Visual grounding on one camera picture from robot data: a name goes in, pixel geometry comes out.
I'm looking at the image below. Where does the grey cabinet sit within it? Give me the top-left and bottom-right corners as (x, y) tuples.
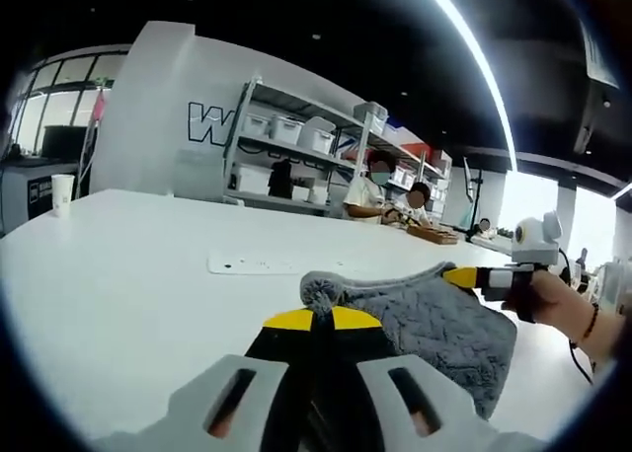
(0, 158), (80, 234)

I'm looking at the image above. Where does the black monitor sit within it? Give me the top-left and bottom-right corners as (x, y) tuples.
(41, 124), (89, 159)

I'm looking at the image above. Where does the grey towel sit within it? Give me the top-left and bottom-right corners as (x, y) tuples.
(300, 261), (518, 421)

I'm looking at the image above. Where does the wooden tray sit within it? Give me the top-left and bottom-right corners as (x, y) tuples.
(407, 223), (461, 247)

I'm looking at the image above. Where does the hanging black ceiling fixture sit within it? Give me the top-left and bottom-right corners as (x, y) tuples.
(573, 90), (614, 155)

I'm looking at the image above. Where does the black hand strap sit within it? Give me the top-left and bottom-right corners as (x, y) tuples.
(512, 267), (538, 324)

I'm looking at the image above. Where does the long ceiling light strip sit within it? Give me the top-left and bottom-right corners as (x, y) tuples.
(414, 0), (519, 173)

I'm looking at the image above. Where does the black bag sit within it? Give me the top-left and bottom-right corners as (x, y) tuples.
(269, 159), (294, 199)

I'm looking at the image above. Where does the black cable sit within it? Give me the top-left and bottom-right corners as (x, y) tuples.
(556, 248), (594, 385)

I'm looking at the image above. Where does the tall white storage box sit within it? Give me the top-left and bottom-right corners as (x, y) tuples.
(298, 117), (337, 155)

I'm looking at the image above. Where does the red bead bracelet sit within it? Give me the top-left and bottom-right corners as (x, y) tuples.
(581, 302), (600, 342)

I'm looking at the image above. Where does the metal shelf rack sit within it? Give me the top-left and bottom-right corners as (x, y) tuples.
(221, 76), (453, 226)

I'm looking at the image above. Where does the ceiling air conditioner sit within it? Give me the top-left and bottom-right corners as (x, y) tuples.
(580, 20), (621, 91)

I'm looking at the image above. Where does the person's right hand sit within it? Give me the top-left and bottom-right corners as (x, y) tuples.
(501, 269), (574, 326)

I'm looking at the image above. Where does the white paper cup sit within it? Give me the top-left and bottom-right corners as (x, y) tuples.
(50, 174), (77, 218)

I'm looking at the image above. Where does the clear storage box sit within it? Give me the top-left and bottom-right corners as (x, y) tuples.
(353, 102), (389, 135)

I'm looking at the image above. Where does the white flat box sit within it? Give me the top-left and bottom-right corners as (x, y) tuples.
(231, 165), (272, 197)

